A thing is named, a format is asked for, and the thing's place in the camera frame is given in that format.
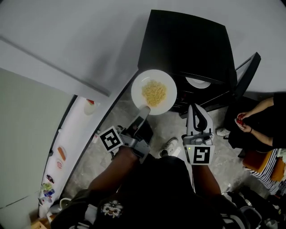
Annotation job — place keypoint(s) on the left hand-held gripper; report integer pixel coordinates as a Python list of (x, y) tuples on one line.
[(110, 139)]

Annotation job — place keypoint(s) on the white round container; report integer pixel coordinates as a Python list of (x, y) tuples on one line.
[(64, 202)]

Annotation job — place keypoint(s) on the orange sausage toy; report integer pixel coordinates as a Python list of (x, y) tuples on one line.
[(61, 153)]

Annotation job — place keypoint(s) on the orange stool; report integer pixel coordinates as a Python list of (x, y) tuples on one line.
[(257, 161)]

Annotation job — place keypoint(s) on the red black toy car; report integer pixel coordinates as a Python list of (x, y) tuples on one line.
[(50, 179)]

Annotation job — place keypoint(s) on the black white striped cloth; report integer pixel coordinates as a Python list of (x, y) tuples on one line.
[(271, 163)]

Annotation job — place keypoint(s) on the blue toy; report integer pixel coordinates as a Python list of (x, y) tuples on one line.
[(48, 193)]

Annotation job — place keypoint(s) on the green toy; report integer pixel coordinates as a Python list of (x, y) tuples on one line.
[(47, 186)]

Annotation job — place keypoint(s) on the white plate with noodles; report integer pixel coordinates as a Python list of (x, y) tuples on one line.
[(136, 94)]

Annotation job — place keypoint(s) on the white cake slice toy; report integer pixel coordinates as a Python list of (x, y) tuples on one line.
[(89, 107)]

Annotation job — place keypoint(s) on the person's left forearm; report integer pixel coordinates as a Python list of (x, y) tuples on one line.
[(107, 176)]

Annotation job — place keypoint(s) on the red white round toy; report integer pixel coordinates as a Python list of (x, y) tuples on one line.
[(59, 164)]

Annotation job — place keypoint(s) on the person's right forearm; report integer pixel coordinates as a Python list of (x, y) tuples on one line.
[(205, 181)]

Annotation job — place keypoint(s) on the person's right white shoe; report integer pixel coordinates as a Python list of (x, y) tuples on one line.
[(169, 146)]

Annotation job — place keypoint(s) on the white shelf with food items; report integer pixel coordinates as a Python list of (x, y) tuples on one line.
[(71, 129)]

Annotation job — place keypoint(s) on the person's black clothing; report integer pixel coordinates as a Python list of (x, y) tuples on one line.
[(152, 192)]

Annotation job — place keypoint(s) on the red strawberries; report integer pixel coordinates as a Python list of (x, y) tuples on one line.
[(240, 119)]

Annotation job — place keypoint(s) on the white plate with bun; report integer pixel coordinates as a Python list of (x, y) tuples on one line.
[(197, 83)]

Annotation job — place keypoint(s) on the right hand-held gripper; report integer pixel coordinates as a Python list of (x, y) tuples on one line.
[(202, 155)]

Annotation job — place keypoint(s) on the small bowl with red food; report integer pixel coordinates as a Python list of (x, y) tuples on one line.
[(240, 126)]

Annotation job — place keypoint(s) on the grey-green window blind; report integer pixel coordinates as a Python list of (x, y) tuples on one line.
[(26, 134)]

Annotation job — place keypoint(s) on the black mini fridge cabinet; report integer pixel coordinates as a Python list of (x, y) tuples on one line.
[(190, 44)]

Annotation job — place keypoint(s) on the brown cardboard box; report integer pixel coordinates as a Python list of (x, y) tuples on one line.
[(40, 223)]

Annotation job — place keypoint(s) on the small white red bottle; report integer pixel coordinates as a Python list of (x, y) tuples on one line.
[(95, 138)]

